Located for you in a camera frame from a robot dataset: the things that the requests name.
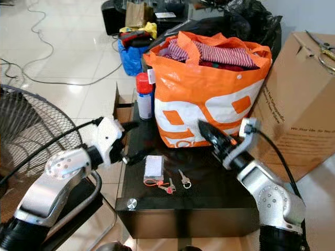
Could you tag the black box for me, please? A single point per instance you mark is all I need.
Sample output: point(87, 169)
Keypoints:
point(112, 18)

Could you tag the red white striped cloth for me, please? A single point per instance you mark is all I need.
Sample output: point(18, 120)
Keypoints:
point(225, 55)

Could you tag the red-capped spray can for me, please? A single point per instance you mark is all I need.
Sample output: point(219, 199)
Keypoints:
point(144, 99)

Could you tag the large brown cardboard box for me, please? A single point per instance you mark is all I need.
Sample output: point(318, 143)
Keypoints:
point(303, 115)

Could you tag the key with red orange tag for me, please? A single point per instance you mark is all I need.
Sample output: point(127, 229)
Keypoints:
point(168, 189)

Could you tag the black glossy low table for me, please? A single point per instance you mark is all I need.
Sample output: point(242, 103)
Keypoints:
point(188, 219)

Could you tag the black chair chrome frame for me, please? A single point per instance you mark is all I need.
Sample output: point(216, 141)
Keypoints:
point(78, 209)

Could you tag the metal scissors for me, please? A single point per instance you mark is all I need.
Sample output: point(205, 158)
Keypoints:
point(314, 39)

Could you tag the blue plastic bag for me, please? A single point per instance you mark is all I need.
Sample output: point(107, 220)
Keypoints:
point(133, 63)

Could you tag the small white box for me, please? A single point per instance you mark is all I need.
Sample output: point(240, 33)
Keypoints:
point(153, 168)

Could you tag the small open cardboard box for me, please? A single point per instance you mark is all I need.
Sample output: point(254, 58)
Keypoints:
point(123, 112)

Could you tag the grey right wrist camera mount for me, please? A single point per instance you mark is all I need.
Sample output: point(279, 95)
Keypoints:
point(248, 127)

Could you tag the yellow red clothes pile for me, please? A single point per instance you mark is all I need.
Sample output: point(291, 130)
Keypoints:
point(144, 31)

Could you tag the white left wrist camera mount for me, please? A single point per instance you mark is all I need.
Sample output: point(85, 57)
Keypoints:
point(109, 137)

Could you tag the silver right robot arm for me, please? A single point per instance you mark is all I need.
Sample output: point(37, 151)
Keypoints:
point(275, 201)

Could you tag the black plastic rubbish bag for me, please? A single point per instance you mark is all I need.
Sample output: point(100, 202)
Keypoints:
point(251, 23)

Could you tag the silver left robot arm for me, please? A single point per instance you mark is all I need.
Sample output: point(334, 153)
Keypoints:
point(63, 170)

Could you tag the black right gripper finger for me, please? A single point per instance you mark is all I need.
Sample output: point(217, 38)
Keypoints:
point(213, 144)
point(210, 130)

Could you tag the brown paper bag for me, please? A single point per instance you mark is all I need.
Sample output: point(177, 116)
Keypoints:
point(138, 14)

